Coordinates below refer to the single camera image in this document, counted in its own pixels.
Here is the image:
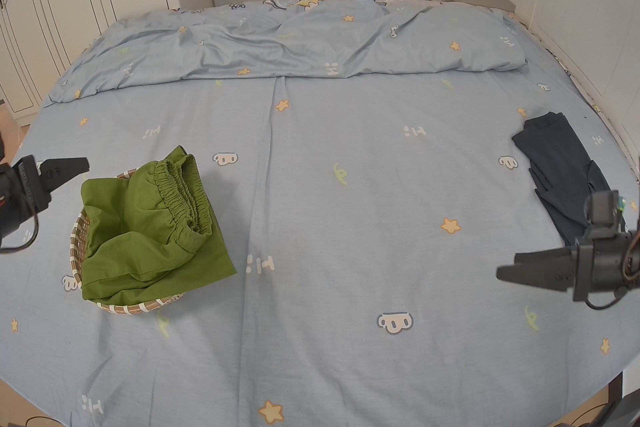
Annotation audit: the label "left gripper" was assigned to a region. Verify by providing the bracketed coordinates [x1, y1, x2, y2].
[0, 155, 90, 241]

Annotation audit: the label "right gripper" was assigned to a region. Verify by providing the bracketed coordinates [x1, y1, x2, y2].
[496, 231, 640, 303]

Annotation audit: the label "green shorts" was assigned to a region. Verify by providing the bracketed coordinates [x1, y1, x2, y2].
[80, 145, 237, 303]

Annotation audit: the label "round woven basket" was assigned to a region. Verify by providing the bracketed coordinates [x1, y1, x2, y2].
[67, 169, 187, 316]

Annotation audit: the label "dark blue garment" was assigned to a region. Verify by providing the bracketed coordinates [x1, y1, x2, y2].
[511, 111, 613, 247]

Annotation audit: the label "pale blue quilt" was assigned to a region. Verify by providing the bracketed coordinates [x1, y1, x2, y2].
[42, 0, 529, 108]

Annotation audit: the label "black cable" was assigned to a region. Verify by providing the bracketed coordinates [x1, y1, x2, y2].
[0, 215, 40, 256]
[582, 287, 628, 312]

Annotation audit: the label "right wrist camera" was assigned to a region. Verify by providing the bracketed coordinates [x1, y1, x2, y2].
[584, 190, 627, 236]

